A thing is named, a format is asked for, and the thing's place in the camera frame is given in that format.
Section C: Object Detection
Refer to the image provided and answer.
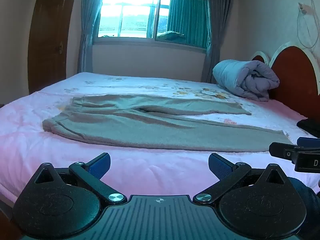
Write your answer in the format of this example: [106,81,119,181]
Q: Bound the grey curtain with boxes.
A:
[203,0,235,83]
[77,0,111,75]

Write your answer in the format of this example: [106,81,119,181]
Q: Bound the dark bundle on windowsill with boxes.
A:
[157,30,186,41]

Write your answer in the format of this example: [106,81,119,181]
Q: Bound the person's dark blue clothing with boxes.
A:
[287,176,320,232]

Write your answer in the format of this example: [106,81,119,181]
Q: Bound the grey fleece pants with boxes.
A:
[42,94,297,153]

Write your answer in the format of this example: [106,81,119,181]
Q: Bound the bed with pink floral blanket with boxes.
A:
[0,72,320,205]

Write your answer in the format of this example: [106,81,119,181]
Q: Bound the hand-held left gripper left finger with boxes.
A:
[33,152,127,204]

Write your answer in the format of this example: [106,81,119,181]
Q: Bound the red and white headboard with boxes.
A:
[251,41,320,126]

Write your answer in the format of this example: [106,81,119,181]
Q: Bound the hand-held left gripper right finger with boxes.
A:
[193,153,288,204]

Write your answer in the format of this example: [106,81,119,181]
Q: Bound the dark cloth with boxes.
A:
[296,118,320,138]

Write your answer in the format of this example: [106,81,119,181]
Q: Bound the green pleated curtain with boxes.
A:
[166,0,209,48]

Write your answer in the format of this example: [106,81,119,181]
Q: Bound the white wall cable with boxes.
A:
[296,0,319,49]

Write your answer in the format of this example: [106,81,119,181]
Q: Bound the window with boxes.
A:
[94,0,210,48]

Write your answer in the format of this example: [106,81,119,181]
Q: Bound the brown wooden door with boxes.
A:
[27,0,78,95]

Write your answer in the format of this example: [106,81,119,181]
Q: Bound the rolled grey quilt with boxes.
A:
[212,59,280,102]

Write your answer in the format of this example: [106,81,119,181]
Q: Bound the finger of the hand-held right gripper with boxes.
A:
[269,142,298,159]
[297,137,320,147]

